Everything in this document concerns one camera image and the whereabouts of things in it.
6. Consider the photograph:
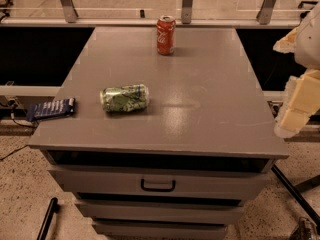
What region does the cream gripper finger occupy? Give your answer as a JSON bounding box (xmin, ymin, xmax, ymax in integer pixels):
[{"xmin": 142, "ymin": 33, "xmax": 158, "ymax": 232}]
[
  {"xmin": 274, "ymin": 69, "xmax": 320, "ymax": 138},
  {"xmin": 273, "ymin": 28, "xmax": 298, "ymax": 54}
]

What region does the green soda can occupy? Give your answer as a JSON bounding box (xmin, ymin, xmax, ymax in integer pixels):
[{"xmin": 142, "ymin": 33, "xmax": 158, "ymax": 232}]
[{"xmin": 100, "ymin": 84, "xmax": 149, "ymax": 113}]

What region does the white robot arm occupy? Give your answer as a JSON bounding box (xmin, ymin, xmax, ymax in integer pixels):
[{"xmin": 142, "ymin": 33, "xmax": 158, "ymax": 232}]
[{"xmin": 273, "ymin": 3, "xmax": 320, "ymax": 138}]

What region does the red cola can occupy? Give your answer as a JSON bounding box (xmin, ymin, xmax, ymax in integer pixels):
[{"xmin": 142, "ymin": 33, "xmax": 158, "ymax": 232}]
[{"xmin": 156, "ymin": 15, "xmax": 176, "ymax": 55}]

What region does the black stand leg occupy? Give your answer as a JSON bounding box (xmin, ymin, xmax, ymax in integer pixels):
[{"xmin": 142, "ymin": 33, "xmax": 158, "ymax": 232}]
[{"xmin": 272, "ymin": 165, "xmax": 320, "ymax": 233}]

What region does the grey drawer cabinet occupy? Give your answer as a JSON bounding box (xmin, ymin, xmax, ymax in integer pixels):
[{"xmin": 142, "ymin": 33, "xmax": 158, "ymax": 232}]
[{"xmin": 30, "ymin": 27, "xmax": 288, "ymax": 240}]

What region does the blue snack bag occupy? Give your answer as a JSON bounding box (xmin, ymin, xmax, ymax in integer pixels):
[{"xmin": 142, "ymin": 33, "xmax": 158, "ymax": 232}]
[{"xmin": 26, "ymin": 98, "xmax": 75, "ymax": 122}]

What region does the black floor bar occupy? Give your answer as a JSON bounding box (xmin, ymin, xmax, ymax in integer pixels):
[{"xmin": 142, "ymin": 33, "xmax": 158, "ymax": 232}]
[{"xmin": 37, "ymin": 197, "xmax": 59, "ymax": 240}]

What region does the black drawer handle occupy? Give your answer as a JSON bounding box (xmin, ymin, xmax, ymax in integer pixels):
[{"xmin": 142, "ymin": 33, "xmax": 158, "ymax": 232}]
[{"xmin": 140, "ymin": 179, "xmax": 176, "ymax": 193}]

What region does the metal railing frame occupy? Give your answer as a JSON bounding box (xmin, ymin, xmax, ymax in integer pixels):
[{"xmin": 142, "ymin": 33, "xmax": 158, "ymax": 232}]
[{"xmin": 0, "ymin": 0, "xmax": 317, "ymax": 26}]

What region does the black cable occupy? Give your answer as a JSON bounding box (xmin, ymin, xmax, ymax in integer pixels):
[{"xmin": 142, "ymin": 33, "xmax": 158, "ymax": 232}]
[{"xmin": 0, "ymin": 98, "xmax": 39, "ymax": 162}]

